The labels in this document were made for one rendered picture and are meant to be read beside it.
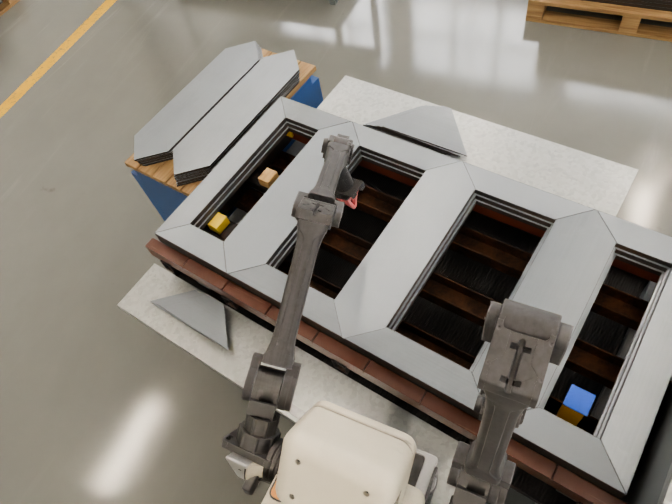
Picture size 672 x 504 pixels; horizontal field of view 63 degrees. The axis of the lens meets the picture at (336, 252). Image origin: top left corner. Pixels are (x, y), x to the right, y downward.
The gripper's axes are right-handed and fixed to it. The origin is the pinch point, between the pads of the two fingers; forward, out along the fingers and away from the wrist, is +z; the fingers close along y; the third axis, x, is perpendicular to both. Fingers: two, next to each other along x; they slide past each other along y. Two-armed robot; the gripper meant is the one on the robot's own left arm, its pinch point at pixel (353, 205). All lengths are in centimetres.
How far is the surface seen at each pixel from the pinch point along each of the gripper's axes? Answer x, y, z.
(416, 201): -15.4, -11.3, 10.7
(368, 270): 14.3, -10.8, 10.7
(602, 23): -243, 5, 93
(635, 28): -240, -15, 95
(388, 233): -0.3, -9.5, 10.4
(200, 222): 24, 51, -1
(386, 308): 22.9, -21.7, 13.3
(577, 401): 24, -76, 24
